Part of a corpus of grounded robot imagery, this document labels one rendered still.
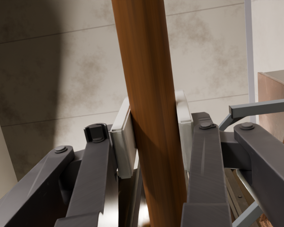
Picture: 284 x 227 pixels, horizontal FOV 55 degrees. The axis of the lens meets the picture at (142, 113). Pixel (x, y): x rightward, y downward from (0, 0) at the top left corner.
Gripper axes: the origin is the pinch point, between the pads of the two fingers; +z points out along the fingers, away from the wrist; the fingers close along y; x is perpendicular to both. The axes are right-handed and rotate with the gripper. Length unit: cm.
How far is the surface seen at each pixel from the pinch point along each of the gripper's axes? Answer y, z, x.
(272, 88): 61, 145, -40
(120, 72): -63, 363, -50
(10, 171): -262, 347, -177
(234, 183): 32, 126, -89
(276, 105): 41, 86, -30
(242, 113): 28, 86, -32
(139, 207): -20, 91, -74
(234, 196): 29, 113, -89
